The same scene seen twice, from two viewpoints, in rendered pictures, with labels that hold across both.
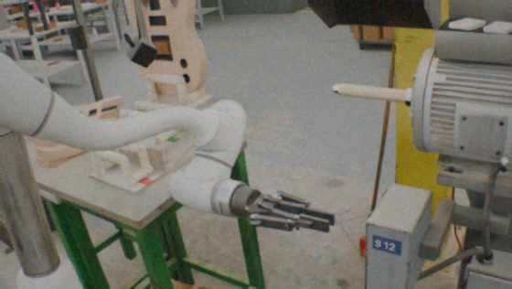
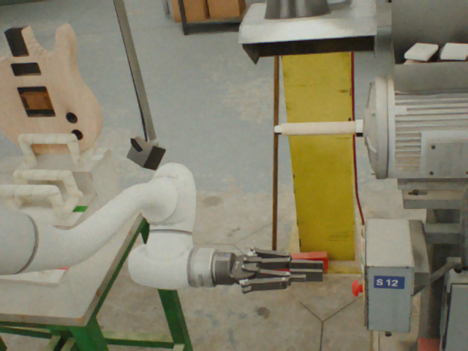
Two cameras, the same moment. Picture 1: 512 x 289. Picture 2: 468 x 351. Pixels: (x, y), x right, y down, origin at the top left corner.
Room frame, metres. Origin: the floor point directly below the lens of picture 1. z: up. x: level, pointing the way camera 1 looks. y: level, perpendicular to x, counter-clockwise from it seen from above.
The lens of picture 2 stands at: (0.04, 0.31, 1.90)
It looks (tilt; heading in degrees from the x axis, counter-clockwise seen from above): 33 degrees down; 340
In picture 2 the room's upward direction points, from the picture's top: 9 degrees counter-clockwise
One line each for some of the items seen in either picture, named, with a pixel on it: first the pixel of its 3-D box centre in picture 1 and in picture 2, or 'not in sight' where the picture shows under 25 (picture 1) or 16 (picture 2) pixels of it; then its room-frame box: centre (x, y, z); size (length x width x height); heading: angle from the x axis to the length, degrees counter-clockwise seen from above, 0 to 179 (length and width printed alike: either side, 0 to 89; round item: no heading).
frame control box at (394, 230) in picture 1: (430, 252); (417, 277); (0.74, -0.35, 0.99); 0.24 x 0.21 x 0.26; 53
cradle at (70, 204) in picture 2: (167, 133); (71, 203); (1.48, 0.30, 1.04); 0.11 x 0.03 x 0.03; 143
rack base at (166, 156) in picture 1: (154, 145); (50, 220); (1.54, 0.38, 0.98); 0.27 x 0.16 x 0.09; 53
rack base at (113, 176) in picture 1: (125, 175); (28, 263); (1.42, 0.47, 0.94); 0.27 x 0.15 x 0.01; 53
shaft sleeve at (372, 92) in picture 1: (373, 92); (318, 129); (1.07, -0.31, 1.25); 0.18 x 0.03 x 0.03; 53
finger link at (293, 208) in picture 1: (286, 207); (268, 264); (0.89, -0.05, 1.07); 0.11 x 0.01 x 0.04; 61
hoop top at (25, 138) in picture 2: (164, 79); (47, 138); (1.63, 0.30, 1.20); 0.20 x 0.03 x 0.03; 52
